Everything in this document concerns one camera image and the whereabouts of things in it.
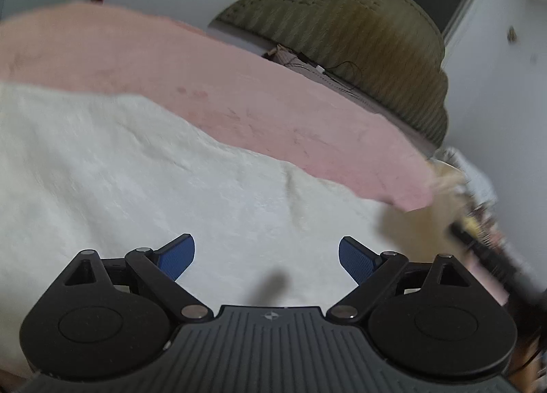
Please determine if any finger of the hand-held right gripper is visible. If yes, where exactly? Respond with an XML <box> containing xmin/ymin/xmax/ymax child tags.
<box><xmin>449</xmin><ymin>220</ymin><xmax>546</xmax><ymax>304</ymax></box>

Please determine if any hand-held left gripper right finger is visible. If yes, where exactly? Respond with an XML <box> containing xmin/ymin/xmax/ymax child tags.
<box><xmin>326</xmin><ymin>236</ymin><xmax>473</xmax><ymax>325</ymax></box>

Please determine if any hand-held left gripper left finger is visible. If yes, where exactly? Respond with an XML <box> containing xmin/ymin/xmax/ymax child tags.
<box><xmin>62</xmin><ymin>233</ymin><xmax>214</xmax><ymax>324</ymax></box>

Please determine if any beige cloth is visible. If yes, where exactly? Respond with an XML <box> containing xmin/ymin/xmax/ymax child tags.
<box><xmin>380</xmin><ymin>161</ymin><xmax>475</xmax><ymax>278</ymax></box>

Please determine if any white fluffy blanket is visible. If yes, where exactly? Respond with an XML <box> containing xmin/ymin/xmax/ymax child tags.
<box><xmin>0</xmin><ymin>80</ymin><xmax>432</xmax><ymax>381</ymax></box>

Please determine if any pink fluffy blanket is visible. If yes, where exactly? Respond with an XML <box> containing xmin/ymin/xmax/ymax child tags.
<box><xmin>0</xmin><ymin>0</ymin><xmax>436</xmax><ymax>212</ymax></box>

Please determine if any olive green padded headboard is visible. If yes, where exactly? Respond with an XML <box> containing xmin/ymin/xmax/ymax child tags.
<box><xmin>209</xmin><ymin>0</ymin><xmax>449</xmax><ymax>150</ymax></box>

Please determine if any black cable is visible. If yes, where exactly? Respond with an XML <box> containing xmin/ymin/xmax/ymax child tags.
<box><xmin>285</xmin><ymin>51</ymin><xmax>364</xmax><ymax>87</ymax></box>

